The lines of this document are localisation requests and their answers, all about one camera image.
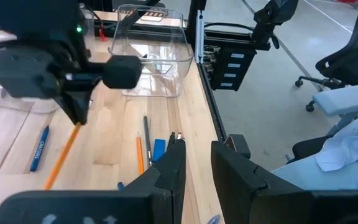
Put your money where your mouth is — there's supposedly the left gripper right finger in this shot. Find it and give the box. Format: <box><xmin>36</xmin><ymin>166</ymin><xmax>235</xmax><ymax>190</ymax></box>
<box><xmin>210</xmin><ymin>140</ymin><xmax>314</xmax><ymax>224</ymax></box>

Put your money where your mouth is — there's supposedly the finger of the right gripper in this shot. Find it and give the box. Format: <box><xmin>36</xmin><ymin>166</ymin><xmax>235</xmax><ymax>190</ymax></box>
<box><xmin>54</xmin><ymin>93</ymin><xmax>80</xmax><ymax>126</ymax></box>
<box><xmin>73</xmin><ymin>91</ymin><xmax>91</xmax><ymax>126</ymax></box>

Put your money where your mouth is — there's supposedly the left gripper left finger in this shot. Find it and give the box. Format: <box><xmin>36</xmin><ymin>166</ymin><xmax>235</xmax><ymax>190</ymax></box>
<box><xmin>124</xmin><ymin>139</ymin><xmax>187</xmax><ymax>224</ymax></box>

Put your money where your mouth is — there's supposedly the blue pen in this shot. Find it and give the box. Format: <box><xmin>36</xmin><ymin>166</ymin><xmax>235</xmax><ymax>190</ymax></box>
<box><xmin>206</xmin><ymin>213</ymin><xmax>221</xmax><ymax>224</ymax></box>

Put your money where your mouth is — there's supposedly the tall clear plastic bin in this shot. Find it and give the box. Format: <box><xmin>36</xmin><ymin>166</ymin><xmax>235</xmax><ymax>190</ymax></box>
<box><xmin>107</xmin><ymin>4</ymin><xmax>196</xmax><ymax>98</ymax></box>

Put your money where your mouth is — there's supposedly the black seat cushion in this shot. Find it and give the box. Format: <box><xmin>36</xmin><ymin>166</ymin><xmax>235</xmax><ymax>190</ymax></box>
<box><xmin>291</xmin><ymin>134</ymin><xmax>334</xmax><ymax>163</ymax></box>

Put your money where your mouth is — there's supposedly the black labelled control box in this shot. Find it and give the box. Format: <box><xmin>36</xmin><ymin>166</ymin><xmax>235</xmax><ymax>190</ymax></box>
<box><xmin>203</xmin><ymin>29</ymin><xmax>258</xmax><ymax>92</ymax></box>

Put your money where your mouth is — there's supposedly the person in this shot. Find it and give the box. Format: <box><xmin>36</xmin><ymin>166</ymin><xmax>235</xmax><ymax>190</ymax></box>
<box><xmin>272</xmin><ymin>106</ymin><xmax>358</xmax><ymax>191</ymax></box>

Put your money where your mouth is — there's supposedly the black office chair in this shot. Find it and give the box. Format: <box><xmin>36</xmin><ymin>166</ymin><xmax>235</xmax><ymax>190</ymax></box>
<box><xmin>295</xmin><ymin>0</ymin><xmax>358</xmax><ymax>113</ymax></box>

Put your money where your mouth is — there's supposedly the black bracket mount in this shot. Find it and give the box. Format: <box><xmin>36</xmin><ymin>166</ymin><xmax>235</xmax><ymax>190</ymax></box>
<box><xmin>251</xmin><ymin>0</ymin><xmax>300</xmax><ymax>51</ymax></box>

